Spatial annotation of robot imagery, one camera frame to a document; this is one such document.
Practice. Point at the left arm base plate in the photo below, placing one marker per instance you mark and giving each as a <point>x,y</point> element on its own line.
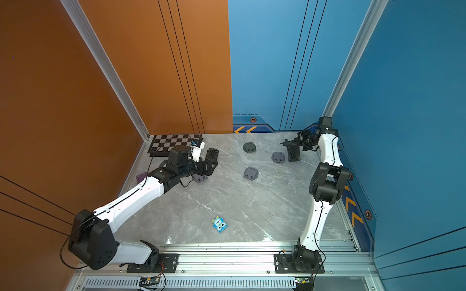
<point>165,262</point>

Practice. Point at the right aluminium corner post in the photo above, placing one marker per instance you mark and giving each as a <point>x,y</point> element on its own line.
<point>360,43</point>

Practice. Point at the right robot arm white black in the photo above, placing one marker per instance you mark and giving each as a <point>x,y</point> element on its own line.
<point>326,188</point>

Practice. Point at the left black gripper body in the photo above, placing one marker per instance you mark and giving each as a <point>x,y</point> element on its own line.
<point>199,168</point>

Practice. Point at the black white chessboard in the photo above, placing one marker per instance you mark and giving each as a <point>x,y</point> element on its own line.
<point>161,145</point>

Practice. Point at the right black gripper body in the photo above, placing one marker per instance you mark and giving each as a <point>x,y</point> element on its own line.
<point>306,140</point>

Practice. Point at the left aluminium corner post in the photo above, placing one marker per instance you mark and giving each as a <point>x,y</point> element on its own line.
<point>89,36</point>

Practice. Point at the black folding phone stand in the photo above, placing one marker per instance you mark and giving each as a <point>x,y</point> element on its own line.
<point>293,149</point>

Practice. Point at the right circuit board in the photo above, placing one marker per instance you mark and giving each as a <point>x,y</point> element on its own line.
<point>304,284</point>

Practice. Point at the aluminium front rail frame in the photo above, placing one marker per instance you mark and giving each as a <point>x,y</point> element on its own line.
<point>239,265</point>

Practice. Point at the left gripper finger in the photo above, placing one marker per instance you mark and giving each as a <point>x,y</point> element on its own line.
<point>213,165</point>
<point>210,155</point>

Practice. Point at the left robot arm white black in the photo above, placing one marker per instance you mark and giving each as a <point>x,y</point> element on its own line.
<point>92,236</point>

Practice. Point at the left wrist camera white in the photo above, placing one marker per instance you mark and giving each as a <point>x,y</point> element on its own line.
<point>197,145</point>

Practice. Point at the dark grey round phone stand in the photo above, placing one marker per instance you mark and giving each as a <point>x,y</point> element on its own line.
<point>249,147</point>

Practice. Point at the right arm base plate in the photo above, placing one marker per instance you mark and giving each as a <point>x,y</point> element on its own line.
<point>283,265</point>

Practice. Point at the left green circuit board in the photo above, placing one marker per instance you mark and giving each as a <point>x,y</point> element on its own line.
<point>151,283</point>

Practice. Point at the purple cube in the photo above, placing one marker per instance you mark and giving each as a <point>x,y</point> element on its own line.
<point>141,177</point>

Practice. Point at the aluminium corner post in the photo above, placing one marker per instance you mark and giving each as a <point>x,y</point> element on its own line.
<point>89,36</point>
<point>360,43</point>

